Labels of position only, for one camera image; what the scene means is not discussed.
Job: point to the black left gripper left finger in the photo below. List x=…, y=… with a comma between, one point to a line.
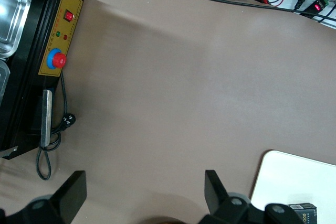
x=69, y=197

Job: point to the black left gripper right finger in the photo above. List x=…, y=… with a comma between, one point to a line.
x=218, y=197

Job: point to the cream plastic serving tray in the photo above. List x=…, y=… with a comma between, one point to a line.
x=294, y=182

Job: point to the black gold small box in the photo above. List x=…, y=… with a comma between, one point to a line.
x=304, y=212

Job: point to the black sealing machine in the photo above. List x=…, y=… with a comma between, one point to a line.
x=29, y=82

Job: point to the steel food container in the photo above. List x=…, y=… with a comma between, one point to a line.
x=3, y=79
x=13, y=16

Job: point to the red emergency stop button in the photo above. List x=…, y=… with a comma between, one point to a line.
x=59, y=60

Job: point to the yellow machine control panel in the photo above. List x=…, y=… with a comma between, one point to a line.
x=61, y=32

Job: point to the small module with red light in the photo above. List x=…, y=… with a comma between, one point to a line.
x=317, y=7

